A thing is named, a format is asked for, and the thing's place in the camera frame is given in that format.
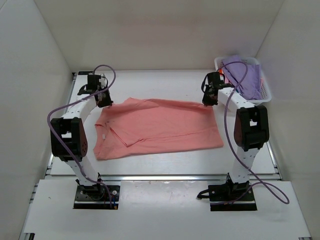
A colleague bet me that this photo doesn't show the purple t shirt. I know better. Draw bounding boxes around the purple t shirt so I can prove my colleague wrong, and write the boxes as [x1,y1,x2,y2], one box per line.
[221,54,263,101]

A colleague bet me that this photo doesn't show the white plastic basket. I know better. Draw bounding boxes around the white plastic basket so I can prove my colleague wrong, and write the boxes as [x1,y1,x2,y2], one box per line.
[214,55,272,105]

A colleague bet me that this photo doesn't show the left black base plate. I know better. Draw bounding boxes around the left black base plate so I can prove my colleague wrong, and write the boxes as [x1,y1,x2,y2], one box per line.
[73,184,121,210]

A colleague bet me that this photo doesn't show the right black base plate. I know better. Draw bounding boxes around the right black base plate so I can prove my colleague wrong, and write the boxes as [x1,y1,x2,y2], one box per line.
[208,185,258,212]

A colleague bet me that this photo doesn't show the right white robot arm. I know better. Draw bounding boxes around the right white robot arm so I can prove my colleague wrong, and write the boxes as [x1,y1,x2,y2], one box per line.
[201,71,270,205]

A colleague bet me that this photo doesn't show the salmon pink t shirt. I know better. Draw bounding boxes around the salmon pink t shirt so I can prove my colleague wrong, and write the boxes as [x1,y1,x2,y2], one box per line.
[93,98,224,160]

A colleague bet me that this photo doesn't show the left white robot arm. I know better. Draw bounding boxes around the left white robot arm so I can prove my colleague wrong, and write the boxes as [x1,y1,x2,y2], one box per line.
[48,72,113,201]

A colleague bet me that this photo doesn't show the black corner label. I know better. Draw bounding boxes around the black corner label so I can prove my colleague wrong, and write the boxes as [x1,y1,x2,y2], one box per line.
[77,71,93,76]

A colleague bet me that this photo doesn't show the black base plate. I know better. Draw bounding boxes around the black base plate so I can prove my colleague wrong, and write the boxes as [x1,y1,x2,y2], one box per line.
[73,184,121,210]
[208,185,258,212]

